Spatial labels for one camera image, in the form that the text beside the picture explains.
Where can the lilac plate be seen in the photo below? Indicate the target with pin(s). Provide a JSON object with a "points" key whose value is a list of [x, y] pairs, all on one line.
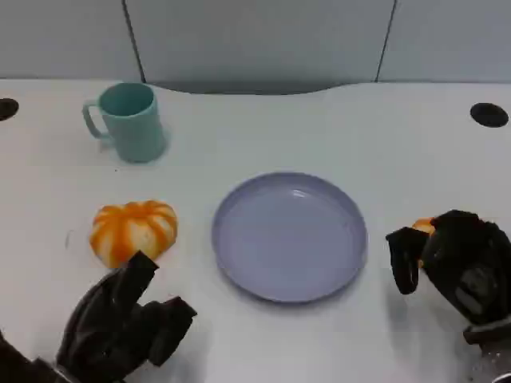
{"points": [[289, 237]]}

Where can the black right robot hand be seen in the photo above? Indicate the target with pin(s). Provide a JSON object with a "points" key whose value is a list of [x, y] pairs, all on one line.
{"points": [[467, 263]]}

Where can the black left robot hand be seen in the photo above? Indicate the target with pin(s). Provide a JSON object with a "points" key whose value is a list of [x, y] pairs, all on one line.
{"points": [[108, 327]]}

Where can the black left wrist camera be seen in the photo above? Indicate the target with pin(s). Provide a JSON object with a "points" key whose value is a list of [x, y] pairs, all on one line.
{"points": [[20, 363]]}

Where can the pale green mug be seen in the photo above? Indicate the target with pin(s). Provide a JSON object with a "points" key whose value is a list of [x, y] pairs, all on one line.
{"points": [[133, 127]]}

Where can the orange and white bread roll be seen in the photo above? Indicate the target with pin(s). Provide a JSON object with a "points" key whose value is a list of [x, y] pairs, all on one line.
{"points": [[423, 225], [133, 231]]}

